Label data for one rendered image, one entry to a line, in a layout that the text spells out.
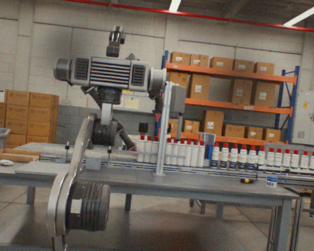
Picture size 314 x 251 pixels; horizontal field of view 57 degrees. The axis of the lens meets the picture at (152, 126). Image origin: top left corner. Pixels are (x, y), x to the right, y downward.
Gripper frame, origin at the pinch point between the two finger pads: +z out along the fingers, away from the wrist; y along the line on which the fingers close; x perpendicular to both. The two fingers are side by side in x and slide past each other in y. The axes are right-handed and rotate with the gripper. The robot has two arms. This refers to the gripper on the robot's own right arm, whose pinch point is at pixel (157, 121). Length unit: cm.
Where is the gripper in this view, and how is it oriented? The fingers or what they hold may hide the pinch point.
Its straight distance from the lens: 239.1
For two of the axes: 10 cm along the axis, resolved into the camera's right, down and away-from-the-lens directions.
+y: -9.9, -0.9, -1.1
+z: -1.0, 9.9, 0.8
